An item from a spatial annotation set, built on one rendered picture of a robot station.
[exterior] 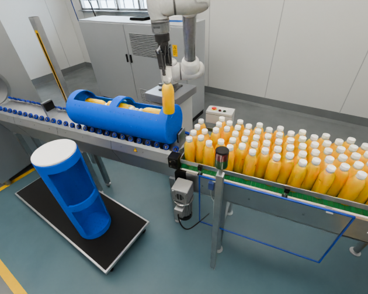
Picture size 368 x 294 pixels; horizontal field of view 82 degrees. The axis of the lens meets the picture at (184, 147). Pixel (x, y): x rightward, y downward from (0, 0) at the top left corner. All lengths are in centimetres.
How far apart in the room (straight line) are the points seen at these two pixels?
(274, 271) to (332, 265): 48
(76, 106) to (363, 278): 257
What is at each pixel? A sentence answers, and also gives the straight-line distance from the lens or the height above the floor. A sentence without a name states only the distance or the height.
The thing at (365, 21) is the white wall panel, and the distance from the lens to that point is 373.
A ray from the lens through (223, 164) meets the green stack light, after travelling 101.
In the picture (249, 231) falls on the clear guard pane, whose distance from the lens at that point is 158.
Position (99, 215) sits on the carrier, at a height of 16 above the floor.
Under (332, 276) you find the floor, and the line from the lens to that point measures 227.
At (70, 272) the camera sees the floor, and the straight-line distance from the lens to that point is 228.
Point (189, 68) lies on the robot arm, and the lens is 196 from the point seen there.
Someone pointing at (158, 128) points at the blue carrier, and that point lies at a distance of 139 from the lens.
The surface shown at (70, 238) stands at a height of 15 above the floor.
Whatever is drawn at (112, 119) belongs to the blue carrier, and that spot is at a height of 114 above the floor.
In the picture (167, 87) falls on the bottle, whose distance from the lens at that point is 123.
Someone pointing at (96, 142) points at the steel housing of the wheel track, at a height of 87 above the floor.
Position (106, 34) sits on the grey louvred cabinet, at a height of 127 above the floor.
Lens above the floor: 188
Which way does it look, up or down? 38 degrees down
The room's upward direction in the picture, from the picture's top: 4 degrees counter-clockwise
